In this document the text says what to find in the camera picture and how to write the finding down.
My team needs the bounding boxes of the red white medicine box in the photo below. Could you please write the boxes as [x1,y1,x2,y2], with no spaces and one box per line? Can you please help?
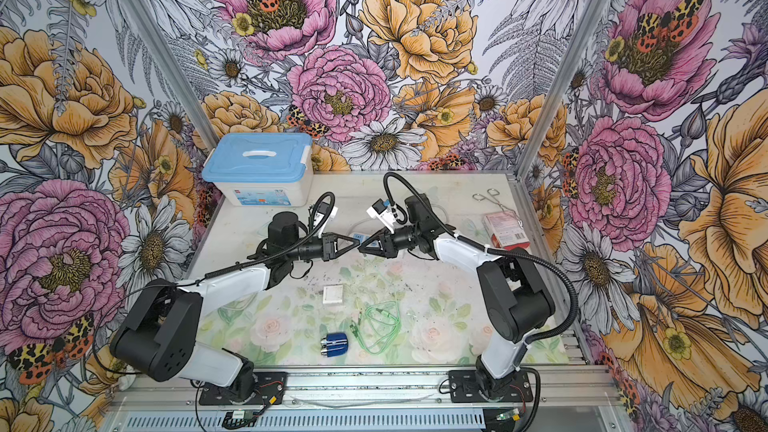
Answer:
[482,211,530,250]

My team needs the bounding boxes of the white usb charger adapter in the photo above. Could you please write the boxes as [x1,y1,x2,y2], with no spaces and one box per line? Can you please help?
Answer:
[322,284,344,305]

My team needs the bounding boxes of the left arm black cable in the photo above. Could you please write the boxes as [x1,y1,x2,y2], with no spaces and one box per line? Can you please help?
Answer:
[203,191,337,280]

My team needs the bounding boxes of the blue lid storage box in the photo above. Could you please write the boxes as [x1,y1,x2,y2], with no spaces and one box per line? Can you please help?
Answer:
[202,132,313,207]

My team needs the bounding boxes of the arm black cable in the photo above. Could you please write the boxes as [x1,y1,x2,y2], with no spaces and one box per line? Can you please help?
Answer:
[382,172,579,346]
[203,191,337,280]

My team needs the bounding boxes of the green charging cable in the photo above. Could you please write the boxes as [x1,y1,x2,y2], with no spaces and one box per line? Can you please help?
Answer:
[349,301,403,356]

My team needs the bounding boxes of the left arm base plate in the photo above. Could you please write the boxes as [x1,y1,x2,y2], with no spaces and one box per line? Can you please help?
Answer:
[198,371,288,407]

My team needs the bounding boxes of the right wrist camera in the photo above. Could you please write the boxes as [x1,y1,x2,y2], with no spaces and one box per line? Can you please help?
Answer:
[367,199,398,233]

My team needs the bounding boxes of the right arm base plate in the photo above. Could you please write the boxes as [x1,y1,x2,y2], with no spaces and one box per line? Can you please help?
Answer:
[448,369,534,403]

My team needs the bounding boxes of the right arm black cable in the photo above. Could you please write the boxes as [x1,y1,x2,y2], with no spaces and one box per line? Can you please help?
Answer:
[382,172,579,346]

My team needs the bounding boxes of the aluminium front rail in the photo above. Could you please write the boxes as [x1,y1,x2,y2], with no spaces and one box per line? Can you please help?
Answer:
[102,365,632,431]

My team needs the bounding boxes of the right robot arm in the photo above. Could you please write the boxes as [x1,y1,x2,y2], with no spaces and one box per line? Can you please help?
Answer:
[358,194,556,399]

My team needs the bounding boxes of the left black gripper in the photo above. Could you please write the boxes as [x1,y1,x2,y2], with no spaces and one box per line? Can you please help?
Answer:
[287,231,359,262]

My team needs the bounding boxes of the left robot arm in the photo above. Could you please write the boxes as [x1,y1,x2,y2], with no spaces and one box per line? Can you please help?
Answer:
[109,212,360,403]

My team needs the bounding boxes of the metal surgical scissors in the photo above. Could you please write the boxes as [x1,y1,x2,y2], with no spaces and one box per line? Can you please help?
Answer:
[472,188,511,212]

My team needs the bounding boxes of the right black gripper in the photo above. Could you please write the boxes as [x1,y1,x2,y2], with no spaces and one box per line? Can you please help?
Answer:
[358,224,421,259]

